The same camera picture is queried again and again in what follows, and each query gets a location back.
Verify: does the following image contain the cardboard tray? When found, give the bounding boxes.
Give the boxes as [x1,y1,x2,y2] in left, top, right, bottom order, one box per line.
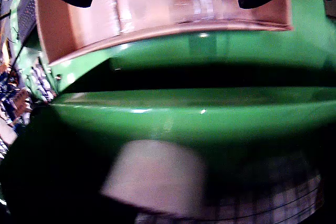
[35,0,294,66]

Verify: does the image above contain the black laptop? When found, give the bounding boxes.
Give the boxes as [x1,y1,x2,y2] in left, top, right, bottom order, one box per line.
[10,0,37,45]

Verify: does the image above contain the green machine housing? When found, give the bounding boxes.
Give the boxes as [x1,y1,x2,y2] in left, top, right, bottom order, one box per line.
[0,58,336,224]

